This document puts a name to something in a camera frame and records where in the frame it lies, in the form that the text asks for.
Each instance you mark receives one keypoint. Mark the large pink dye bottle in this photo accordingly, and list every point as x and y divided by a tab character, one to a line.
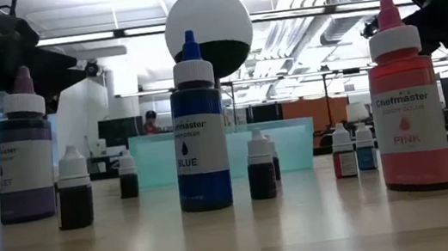
416	169

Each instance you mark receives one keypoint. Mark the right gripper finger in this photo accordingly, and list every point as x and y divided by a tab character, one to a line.
439	28

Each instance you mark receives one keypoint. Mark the black ceiling camera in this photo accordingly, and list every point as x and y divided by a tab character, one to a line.
91	68

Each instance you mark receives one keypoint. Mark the black track spotlight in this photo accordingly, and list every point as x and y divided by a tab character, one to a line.
369	28

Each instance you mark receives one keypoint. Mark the large violet dye bottle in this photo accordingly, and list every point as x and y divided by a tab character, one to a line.
26	169

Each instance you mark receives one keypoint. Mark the person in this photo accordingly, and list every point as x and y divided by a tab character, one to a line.
150	126

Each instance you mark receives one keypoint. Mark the white lampshade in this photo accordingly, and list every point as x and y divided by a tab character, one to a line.
356	111

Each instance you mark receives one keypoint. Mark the translucent teal plastic bin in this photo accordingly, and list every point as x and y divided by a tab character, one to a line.
160	164

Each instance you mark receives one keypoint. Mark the large blue dye bottle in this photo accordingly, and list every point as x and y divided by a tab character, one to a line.
205	180

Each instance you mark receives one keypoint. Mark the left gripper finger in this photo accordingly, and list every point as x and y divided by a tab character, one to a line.
61	71
52	102

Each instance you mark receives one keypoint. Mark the small red dye bottle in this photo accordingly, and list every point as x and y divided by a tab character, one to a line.
345	163

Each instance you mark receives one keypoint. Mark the small dark brown dye bottle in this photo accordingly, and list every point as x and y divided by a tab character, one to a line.
129	185

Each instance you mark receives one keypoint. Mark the ceiling light bar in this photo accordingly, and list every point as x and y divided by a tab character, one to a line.
101	36
321	10

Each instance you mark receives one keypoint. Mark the small violet dye bottle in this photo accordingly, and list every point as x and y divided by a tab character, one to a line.
276	166

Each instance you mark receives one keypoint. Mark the small dark purple dye bottle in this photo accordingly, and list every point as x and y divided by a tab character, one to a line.
262	181

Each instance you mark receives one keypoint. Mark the white jug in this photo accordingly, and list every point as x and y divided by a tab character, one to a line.
101	148

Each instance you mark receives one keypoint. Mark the small blue dye bottle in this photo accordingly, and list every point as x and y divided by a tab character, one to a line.
367	158

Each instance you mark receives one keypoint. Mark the orange partition panel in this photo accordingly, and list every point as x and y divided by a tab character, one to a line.
315	113

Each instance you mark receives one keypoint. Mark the white black globe lamp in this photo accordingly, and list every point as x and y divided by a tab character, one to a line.
205	15

